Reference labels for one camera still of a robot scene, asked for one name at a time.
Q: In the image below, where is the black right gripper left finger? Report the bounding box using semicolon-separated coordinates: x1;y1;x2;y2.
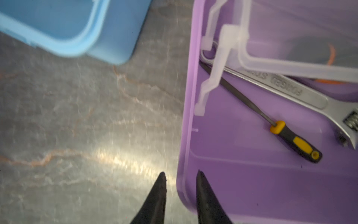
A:
131;172;167;224

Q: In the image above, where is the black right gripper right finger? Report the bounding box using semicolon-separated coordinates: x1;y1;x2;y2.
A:
196;170;233;224

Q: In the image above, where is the purple toolbox with wrench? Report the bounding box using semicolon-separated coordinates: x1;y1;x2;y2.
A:
177;1;358;224

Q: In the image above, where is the small yellow black screwdriver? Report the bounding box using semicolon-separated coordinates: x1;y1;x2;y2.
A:
199;61;323;164

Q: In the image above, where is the silver adjustable wrench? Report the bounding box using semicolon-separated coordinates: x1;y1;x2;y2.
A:
200;41;358;150

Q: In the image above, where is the middle light blue toolbox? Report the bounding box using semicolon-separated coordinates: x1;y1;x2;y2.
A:
1;1;151;65

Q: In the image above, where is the black orange handled screwdriver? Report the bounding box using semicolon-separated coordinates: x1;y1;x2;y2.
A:
285;36;358;85

